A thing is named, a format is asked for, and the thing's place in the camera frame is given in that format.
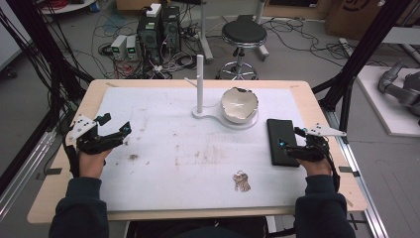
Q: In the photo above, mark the person's right hand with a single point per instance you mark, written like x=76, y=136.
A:
x=316, y=167

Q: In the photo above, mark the white board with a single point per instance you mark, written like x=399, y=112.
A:
x=386, y=109

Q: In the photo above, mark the black frame strut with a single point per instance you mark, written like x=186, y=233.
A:
x=360, y=56
x=43, y=49

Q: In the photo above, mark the white box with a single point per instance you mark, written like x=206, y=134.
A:
x=153, y=10

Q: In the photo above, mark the white metal stand leg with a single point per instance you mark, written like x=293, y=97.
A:
x=205, y=33

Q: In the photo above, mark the person's left hand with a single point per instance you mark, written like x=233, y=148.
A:
x=90, y=163

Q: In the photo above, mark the white foam mat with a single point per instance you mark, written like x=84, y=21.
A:
x=185, y=158

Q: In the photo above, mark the black rectangular case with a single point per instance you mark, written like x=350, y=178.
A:
x=279, y=132

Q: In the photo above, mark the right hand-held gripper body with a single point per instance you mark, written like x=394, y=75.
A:
x=313, y=147

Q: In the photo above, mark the white stand with post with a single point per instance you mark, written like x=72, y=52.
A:
x=200, y=84

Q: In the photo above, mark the cardboard box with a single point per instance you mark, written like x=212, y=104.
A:
x=355, y=18

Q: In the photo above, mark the grey power supply unit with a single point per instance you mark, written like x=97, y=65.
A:
x=131, y=48
x=118, y=47

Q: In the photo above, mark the white shell-shaped bowl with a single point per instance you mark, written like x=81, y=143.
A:
x=239, y=104

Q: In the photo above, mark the black computer tower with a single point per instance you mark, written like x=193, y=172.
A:
x=150, y=36
x=171, y=28

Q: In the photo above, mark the aluminium rail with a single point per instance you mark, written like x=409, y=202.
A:
x=358, y=172
x=23, y=168

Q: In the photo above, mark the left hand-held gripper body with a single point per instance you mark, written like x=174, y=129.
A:
x=86, y=142

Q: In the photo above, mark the black round stool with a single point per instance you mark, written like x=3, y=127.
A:
x=244, y=36

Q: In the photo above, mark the bunch of keys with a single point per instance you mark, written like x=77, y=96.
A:
x=241, y=182

